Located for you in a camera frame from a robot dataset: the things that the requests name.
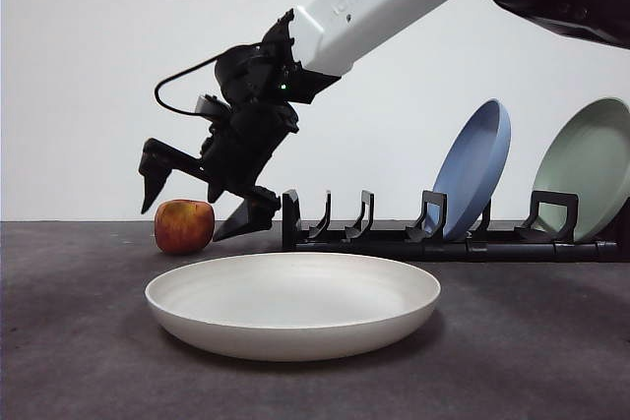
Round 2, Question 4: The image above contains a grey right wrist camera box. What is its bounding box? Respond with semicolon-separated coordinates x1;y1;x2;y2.
193;93;232;120

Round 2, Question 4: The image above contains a green plate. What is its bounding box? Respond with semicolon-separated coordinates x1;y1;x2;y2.
532;97;630;243

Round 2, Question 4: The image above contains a pale yellow cream plate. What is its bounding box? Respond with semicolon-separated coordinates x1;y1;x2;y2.
145;251;441;362

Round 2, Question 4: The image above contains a blue plate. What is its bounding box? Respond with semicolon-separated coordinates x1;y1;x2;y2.
423;98;512;240

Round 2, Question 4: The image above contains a red yellow apple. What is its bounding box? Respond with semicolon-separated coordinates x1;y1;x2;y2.
154;199;217;255

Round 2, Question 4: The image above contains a black plate rack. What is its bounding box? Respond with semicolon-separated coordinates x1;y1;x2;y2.
282;188;630;264

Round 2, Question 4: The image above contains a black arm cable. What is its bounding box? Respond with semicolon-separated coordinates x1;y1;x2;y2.
154;56;221;116

